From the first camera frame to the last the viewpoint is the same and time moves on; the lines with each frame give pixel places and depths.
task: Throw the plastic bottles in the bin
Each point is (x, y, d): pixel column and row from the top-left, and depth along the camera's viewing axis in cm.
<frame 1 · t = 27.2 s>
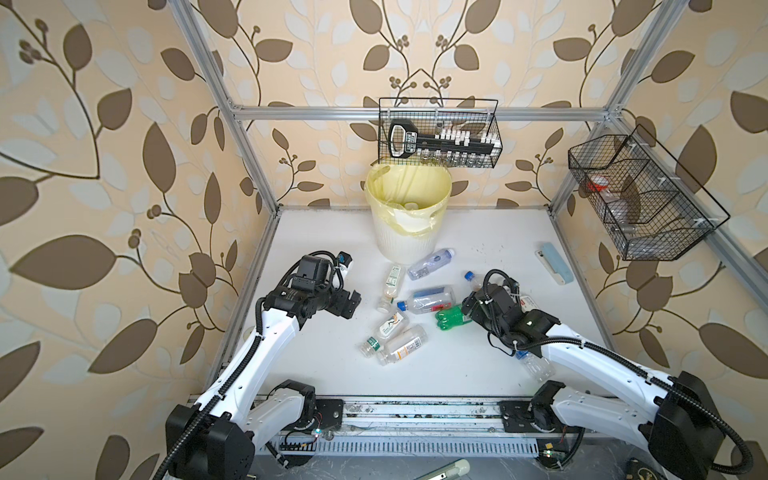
left hand: (339, 288, 80), fingers open
right hand: (472, 310, 84), fingers open
white ribbed trash bin: (407, 235, 90), point 20 cm above the table
clear bottle blue label: (466, 275, 101), point 3 cm above the table
small bottle green white label: (393, 286, 95), point 6 cm above the table
clear bottle blue pink label: (427, 300, 92), point 5 cm above the table
green sprite bottle yellow cap: (450, 319, 88), point 5 cm above the table
bottle white green label: (391, 327, 86), point 6 cm above the table
clear bottle yellow label: (403, 344, 83), point 6 cm above the table
water bottle blue label: (538, 375, 79), point 4 cm above the table

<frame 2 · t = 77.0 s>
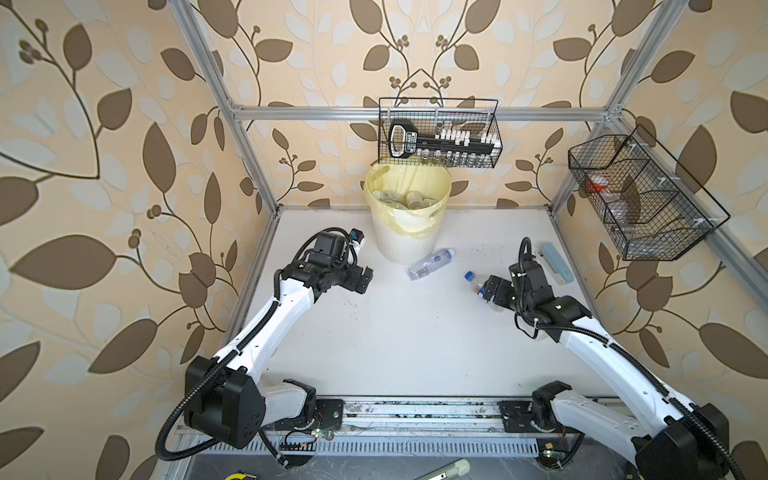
left hand: (351, 265, 82), fingers open
right hand: (499, 290, 82), fingers open
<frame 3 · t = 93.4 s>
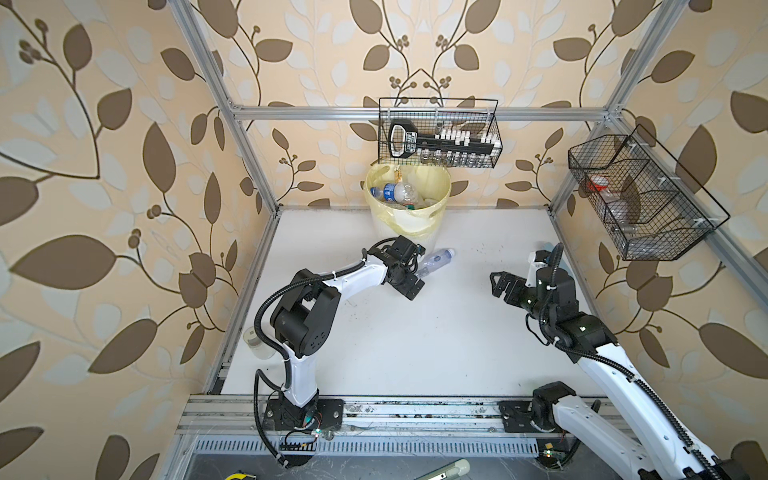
left hand: (403, 276, 94), fingers open
right hand: (505, 280, 78), fingers open
clear bottle blue label: (396, 192, 90), point 28 cm above the table
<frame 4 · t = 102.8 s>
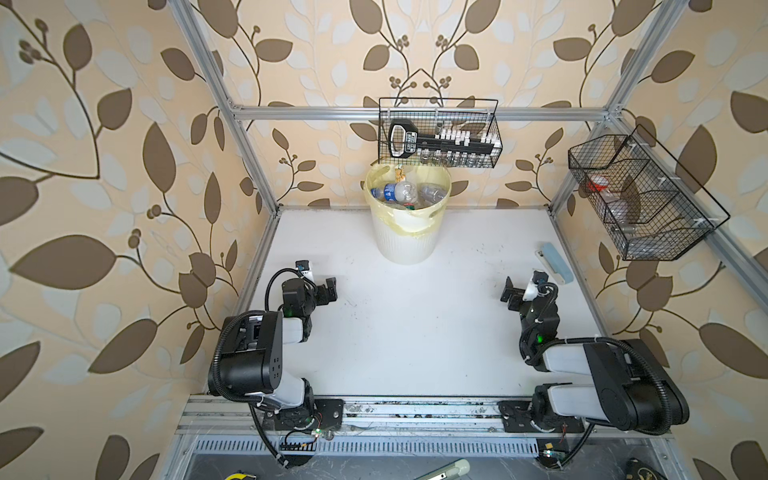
left hand: (314, 278, 94), fingers open
right hand: (526, 282, 89), fingers open
